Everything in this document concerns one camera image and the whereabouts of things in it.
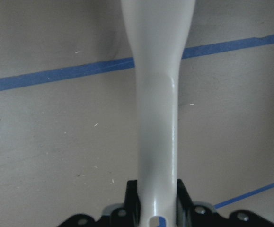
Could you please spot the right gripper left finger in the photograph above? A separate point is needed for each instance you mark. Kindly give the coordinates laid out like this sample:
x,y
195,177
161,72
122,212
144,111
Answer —
x,y
126,214

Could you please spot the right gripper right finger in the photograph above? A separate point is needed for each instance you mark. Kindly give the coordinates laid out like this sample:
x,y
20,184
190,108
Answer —
x,y
200,214

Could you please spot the beige hand brush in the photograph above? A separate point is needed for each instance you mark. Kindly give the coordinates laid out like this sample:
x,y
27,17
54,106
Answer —
x,y
157,31

